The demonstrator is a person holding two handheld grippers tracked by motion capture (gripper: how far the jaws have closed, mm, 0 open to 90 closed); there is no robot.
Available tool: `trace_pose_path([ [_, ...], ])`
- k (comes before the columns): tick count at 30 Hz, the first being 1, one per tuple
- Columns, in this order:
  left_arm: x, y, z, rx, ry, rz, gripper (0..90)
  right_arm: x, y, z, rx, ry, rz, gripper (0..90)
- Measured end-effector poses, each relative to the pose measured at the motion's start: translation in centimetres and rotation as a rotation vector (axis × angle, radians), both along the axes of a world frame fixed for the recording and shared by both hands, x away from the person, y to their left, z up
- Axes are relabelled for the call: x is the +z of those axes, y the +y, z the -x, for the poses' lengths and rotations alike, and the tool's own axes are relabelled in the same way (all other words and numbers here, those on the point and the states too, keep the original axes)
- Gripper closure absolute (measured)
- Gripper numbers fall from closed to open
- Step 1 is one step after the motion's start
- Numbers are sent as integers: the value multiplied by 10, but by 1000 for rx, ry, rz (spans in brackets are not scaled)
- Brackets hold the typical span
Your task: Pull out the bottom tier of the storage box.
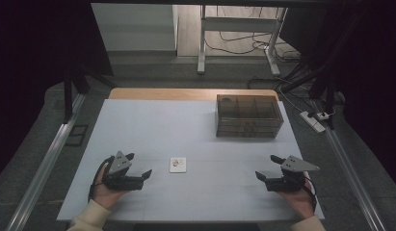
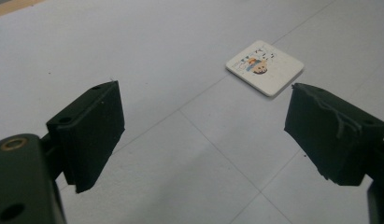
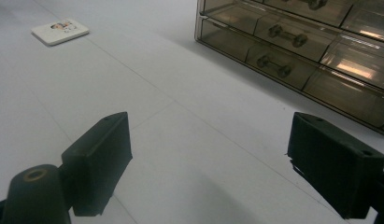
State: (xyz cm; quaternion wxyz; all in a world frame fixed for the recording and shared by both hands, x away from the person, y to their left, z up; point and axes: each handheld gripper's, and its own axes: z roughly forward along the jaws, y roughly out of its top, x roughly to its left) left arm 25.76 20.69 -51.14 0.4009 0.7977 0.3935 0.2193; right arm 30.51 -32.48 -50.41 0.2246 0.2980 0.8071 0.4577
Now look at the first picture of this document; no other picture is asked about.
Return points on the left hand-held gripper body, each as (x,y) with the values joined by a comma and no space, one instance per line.
(120,165)

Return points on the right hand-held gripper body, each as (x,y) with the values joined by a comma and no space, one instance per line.
(293,179)

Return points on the small white printed card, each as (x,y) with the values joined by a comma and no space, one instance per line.
(178,166)

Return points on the brown transparent drawer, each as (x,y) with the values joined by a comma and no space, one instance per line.
(237,131)

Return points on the brown transparent storage box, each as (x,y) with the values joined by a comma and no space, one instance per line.
(247,109)

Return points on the person's right hand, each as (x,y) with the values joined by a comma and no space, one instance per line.
(301,202)

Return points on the person's left hand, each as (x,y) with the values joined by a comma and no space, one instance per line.
(104,195)

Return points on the white power strip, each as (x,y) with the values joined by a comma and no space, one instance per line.
(312,122)

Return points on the white table cover sheet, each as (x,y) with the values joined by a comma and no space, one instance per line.
(186,134)

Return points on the white plug adapter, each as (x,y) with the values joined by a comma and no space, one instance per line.
(322,115)

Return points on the wooden table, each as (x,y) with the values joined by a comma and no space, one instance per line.
(173,94)

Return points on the black metal stand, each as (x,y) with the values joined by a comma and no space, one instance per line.
(327,80)
(68,96)

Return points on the white panel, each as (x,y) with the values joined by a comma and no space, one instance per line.
(134,29)

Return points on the aluminium rail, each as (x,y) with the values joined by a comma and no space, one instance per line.
(47,160)
(353,179)

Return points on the white desk frame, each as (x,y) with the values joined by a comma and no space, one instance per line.
(237,24)

